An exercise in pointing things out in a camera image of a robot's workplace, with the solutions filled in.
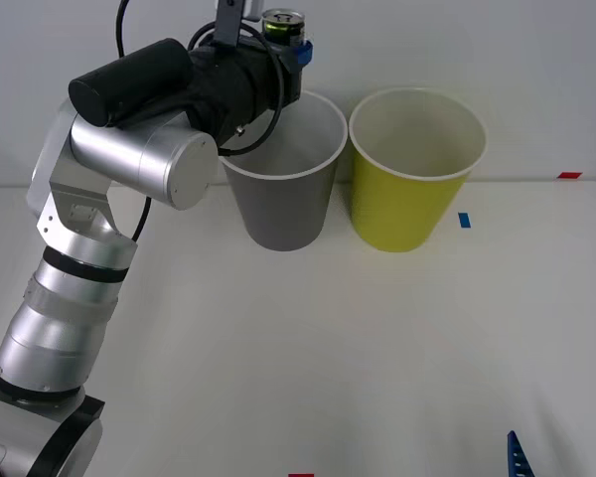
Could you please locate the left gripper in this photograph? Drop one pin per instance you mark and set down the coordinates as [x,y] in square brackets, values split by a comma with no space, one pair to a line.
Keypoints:
[233,89]

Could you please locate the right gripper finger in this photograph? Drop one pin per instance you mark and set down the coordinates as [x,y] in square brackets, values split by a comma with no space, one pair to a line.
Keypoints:
[517,457]

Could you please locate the black drink can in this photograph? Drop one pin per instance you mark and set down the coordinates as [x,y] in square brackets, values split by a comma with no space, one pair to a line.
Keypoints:
[283,27]

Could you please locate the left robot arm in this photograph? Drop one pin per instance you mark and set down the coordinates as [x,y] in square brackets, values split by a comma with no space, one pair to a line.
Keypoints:
[79,278]

